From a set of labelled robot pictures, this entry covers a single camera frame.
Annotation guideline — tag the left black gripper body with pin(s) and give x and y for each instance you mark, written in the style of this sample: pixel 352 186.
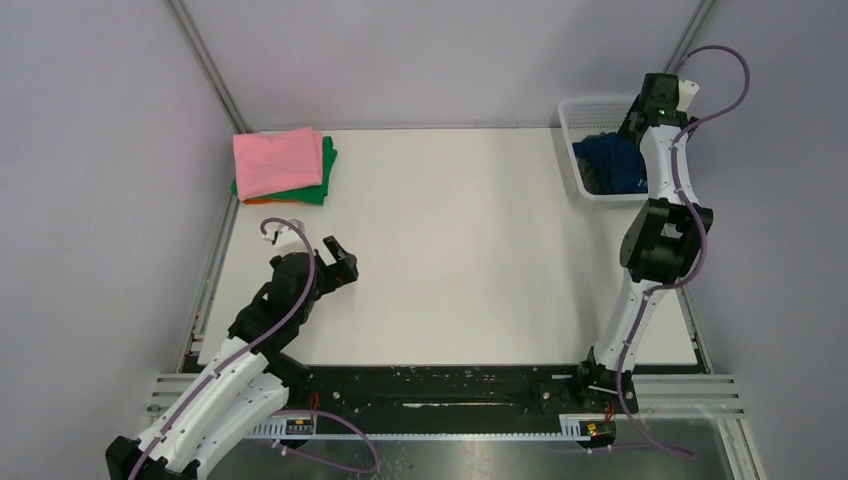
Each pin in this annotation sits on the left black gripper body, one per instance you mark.
pixel 326 281

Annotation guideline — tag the blue printed t-shirt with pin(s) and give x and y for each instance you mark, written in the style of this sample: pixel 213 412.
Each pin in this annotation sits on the blue printed t-shirt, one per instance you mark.
pixel 610 165

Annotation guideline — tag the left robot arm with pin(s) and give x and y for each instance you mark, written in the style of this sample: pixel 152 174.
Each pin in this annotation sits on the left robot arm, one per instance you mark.
pixel 247 380

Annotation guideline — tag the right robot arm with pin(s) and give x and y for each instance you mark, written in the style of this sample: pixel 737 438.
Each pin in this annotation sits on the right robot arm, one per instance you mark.
pixel 659 249

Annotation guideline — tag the orange folded t-shirt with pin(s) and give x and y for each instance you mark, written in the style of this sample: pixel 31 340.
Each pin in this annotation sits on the orange folded t-shirt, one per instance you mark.
pixel 265 201

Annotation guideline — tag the pink folded t-shirt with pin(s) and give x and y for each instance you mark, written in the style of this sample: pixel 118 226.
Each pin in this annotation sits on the pink folded t-shirt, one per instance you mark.
pixel 270 163

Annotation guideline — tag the white plastic basket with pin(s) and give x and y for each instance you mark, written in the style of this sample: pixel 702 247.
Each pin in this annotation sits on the white plastic basket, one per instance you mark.
pixel 593 115

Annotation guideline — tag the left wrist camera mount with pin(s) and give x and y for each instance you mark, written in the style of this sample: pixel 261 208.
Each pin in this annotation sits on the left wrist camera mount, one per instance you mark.
pixel 283 235

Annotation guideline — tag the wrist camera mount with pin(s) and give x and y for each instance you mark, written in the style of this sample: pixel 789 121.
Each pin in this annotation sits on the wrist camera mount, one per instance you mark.
pixel 687 90
pixel 283 235

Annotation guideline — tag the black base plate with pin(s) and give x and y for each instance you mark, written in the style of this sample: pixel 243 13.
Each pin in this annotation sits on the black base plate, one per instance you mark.
pixel 435 400

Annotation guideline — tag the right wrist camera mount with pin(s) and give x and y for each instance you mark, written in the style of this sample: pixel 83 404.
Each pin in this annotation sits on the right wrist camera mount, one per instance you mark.
pixel 687 90

